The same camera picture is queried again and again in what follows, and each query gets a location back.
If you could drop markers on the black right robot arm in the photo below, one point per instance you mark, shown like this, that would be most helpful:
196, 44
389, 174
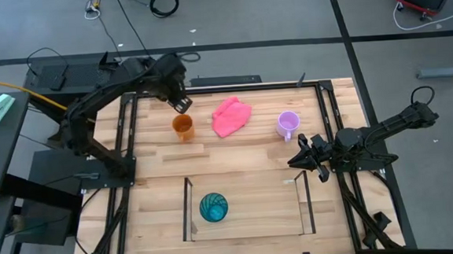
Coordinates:
373, 135

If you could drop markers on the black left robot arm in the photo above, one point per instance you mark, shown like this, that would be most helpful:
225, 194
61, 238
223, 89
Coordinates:
91, 100

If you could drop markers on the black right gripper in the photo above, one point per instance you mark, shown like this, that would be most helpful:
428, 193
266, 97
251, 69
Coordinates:
319, 151

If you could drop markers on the orange mug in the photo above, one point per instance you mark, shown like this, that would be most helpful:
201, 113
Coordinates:
183, 126

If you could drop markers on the purple mug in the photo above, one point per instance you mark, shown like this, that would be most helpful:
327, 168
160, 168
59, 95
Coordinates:
288, 123

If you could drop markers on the black flat bar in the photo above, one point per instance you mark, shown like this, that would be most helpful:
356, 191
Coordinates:
225, 80

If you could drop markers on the teal ribbed glass cup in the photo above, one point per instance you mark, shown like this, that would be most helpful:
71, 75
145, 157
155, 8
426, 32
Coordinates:
213, 207

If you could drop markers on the black cabinet under desk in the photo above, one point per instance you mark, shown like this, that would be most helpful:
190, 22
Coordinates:
51, 165

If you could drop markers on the pink cloth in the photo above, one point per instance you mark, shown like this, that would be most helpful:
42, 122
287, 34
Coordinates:
230, 117

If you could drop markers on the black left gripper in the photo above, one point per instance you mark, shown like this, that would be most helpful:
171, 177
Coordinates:
172, 77

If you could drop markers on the clear acrylic tray frame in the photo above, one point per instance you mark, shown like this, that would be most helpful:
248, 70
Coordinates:
263, 207

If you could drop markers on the grey floor bar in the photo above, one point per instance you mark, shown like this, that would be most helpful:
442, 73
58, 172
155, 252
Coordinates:
445, 72

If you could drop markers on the black computer tower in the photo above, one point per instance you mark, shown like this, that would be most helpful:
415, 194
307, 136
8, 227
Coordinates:
73, 75

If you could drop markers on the black metal table frame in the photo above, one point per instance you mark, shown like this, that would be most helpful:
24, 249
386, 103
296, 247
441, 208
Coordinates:
248, 88

